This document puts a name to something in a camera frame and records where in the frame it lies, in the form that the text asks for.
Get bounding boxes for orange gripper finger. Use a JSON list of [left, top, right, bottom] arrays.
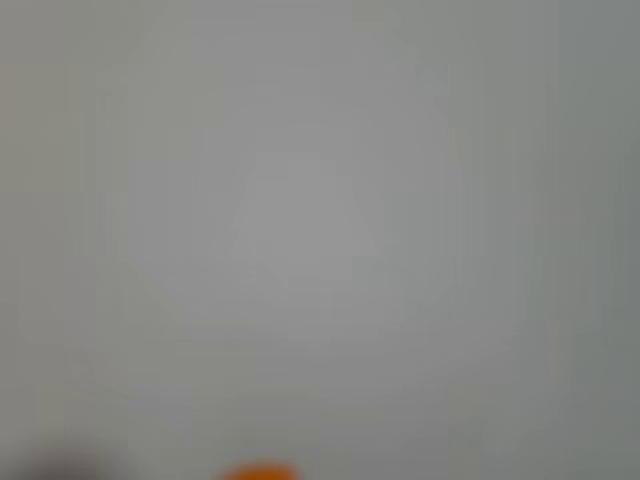
[[213, 462, 302, 480]]

